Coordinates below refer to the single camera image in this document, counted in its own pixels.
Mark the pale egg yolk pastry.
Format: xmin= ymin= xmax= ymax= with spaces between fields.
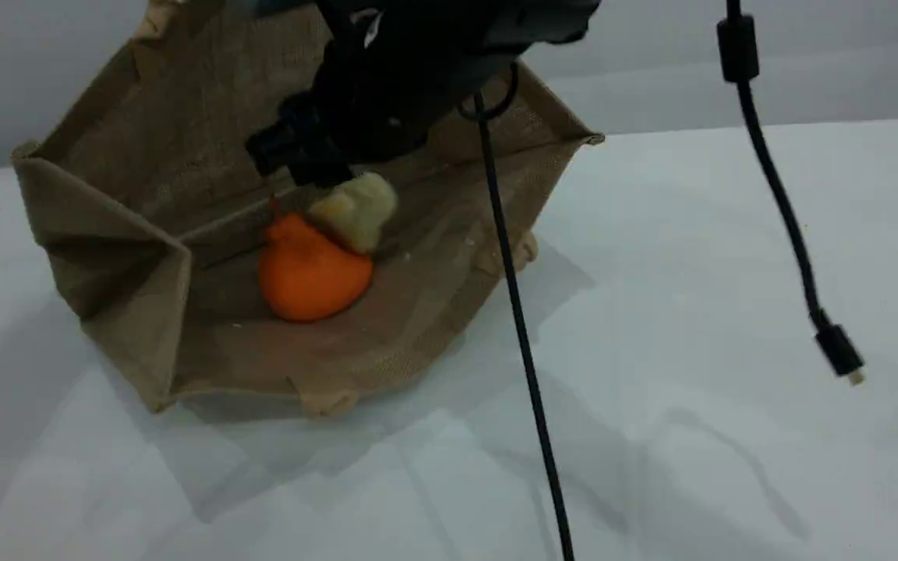
xmin=307 ymin=171 xmax=399 ymax=256

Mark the long black cable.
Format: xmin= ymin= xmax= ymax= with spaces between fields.
xmin=458 ymin=62 xmax=575 ymax=561

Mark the brown jute tote bag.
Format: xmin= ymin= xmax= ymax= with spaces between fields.
xmin=12 ymin=0 xmax=604 ymax=418

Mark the orange pear-shaped toy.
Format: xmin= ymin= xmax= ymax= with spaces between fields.
xmin=258 ymin=195 xmax=376 ymax=323

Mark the black cable with usb plug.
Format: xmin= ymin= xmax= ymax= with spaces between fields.
xmin=716 ymin=0 xmax=867 ymax=386

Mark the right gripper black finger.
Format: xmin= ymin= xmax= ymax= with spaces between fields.
xmin=295 ymin=162 xmax=355 ymax=190

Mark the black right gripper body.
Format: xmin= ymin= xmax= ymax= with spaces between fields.
xmin=245 ymin=88 xmax=358 ymax=176

